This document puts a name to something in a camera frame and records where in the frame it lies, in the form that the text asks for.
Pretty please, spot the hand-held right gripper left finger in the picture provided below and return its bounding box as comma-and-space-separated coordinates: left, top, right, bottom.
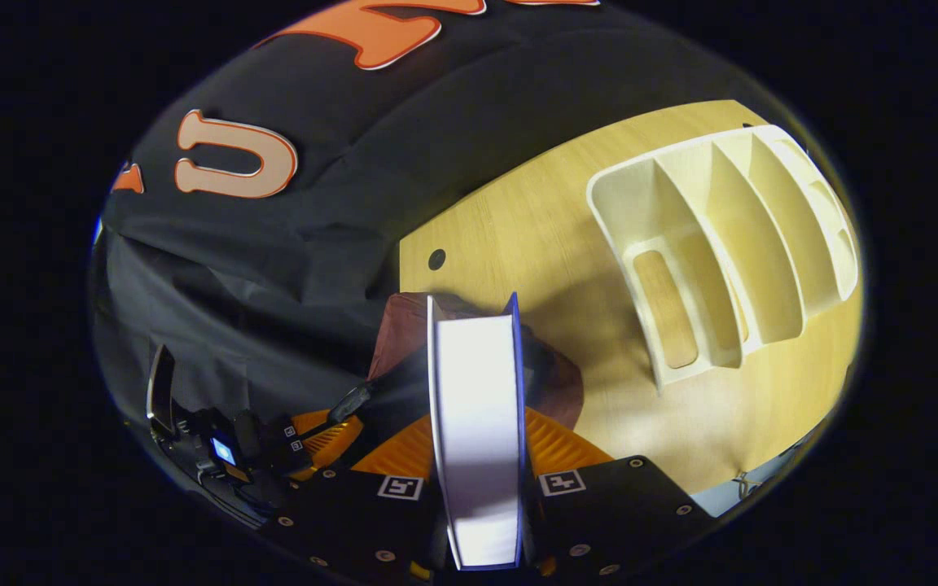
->
261, 413, 454, 585

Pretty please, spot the maroon schoolbag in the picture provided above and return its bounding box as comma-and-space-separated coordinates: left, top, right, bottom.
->
366, 291, 586, 432

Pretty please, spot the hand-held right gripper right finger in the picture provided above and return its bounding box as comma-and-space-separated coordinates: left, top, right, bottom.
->
522, 405, 721, 580

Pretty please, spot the white book with blue spine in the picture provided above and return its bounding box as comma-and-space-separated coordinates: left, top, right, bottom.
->
425, 291, 537, 571

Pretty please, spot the cream white bookshelf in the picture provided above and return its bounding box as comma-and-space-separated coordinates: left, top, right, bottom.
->
585, 124, 861, 397

